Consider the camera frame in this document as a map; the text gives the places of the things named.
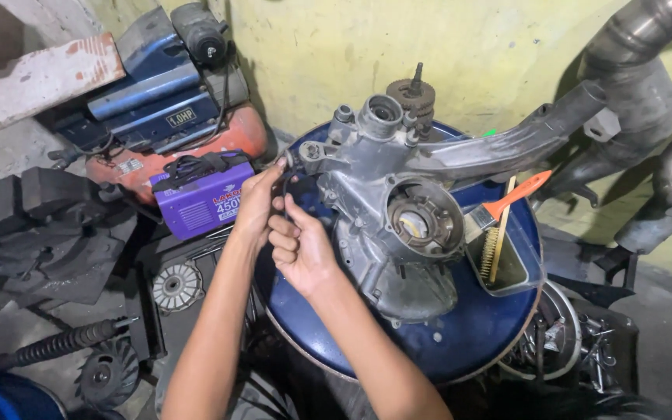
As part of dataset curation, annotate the person's right hand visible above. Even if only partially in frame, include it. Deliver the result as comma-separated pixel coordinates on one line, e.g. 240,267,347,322
267,194,344,299

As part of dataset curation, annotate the person's left hand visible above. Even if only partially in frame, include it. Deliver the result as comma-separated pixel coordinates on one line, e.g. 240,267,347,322
232,156,290,245

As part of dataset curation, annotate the thin black cable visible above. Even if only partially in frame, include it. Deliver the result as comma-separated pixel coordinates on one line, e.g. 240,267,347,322
280,153,303,206

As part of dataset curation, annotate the purple welding machine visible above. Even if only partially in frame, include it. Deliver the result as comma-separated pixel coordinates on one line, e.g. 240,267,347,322
149,150,256,242

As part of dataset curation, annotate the grey metal engine casing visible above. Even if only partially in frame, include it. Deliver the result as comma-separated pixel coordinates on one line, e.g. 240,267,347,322
285,62,609,325

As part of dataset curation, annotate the blue and orange air compressor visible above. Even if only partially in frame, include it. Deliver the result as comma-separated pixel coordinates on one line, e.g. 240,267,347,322
48,2,270,206

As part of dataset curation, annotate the blue metal drum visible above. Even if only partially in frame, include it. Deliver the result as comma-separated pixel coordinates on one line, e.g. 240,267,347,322
253,119,545,386

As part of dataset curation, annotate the black finned fan wheel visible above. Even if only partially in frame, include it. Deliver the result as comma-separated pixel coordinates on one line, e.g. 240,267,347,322
74,337,141,410

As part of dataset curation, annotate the clear plastic container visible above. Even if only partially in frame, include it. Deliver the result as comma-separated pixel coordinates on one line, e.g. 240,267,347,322
463,180,547,298

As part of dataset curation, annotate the heap of black parts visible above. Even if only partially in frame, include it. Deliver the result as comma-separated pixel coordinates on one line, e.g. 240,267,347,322
0,166,141,307

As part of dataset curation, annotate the worn wooden plank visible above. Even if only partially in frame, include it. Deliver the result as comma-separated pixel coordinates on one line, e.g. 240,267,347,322
0,31,127,131

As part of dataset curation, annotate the black coil shock absorber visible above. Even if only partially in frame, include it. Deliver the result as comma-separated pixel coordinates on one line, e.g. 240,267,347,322
0,316,140,372

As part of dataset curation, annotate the metal bowl of parts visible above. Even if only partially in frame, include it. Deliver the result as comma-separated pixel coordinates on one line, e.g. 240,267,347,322
496,280,583,381

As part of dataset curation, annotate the black metal stand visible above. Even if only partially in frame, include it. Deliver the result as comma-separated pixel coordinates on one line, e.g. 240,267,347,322
543,224,640,309

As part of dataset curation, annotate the blue round bucket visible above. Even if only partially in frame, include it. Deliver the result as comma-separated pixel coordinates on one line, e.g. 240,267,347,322
0,358,70,420

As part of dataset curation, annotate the black crate of bolts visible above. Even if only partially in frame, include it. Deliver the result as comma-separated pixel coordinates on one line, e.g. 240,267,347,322
569,297,641,394

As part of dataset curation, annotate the grey metal exhaust pipe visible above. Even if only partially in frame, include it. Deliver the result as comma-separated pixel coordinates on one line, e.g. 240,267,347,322
530,0,672,206

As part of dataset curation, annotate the dark curved exhaust pipe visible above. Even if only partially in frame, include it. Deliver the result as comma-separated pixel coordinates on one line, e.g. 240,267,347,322
612,117,672,255

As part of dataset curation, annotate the wooden handled wire brush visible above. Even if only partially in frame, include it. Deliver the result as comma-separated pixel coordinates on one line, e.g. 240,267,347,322
478,175,518,285

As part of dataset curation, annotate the orange handled paintbrush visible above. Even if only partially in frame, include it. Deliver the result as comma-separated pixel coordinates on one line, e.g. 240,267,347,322
463,170,553,244

